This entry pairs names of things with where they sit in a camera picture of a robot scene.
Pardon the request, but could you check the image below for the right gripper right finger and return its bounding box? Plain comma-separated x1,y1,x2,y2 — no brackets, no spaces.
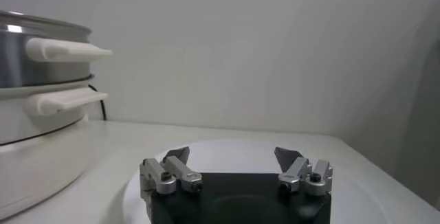
274,146,333,197

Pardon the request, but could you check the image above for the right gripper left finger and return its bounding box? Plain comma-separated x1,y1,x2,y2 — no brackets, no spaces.
139,146,204,199

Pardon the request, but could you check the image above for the stainless steel steamer basket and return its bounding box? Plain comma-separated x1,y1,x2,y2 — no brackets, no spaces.
0,10,113,89

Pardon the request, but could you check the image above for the large white plate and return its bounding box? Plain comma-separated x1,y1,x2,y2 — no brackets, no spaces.
122,138,389,224

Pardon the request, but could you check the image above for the white electric cooker base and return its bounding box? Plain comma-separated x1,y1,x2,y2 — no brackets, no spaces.
0,74,109,221

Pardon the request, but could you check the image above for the black cooker power cord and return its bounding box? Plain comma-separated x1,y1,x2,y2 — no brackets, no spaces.
87,83,108,122

